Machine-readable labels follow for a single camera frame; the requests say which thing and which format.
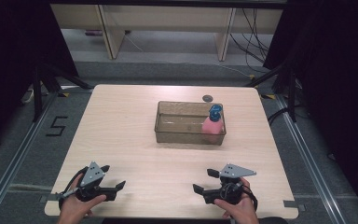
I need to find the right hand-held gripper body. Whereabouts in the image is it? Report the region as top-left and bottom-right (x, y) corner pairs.
(201, 162), (258, 206)

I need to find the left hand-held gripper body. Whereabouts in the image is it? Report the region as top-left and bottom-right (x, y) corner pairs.
(57, 161), (118, 203)

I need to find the pink bottle with blue cap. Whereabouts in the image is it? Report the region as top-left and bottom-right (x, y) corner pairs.
(201, 104), (225, 145)

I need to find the transparent brown plastic box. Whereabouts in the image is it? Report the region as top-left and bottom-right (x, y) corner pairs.
(154, 100), (227, 147)

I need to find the person's right hand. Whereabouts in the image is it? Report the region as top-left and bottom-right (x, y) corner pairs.
(213, 176), (260, 224)

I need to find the person's left hand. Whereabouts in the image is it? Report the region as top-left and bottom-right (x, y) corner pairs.
(57, 173), (107, 224)

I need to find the black metal stand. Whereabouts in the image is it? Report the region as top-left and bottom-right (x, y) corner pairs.
(244, 59), (300, 123)
(32, 61), (95, 123)

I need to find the dark curtain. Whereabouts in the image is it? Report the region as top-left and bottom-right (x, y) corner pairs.
(262, 0), (358, 218)
(0, 0), (79, 157)

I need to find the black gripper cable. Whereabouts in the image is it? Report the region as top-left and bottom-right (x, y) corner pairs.
(59, 165), (90, 210)
(241, 183), (259, 213)

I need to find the metal floor rail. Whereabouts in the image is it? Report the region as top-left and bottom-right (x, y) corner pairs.
(274, 92), (349, 224)
(0, 90), (61, 224)

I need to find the thick black floor cable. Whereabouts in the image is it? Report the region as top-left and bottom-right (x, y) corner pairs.
(266, 105), (294, 126)

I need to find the bundle of black cables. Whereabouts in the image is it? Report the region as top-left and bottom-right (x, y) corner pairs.
(228, 7), (272, 75)

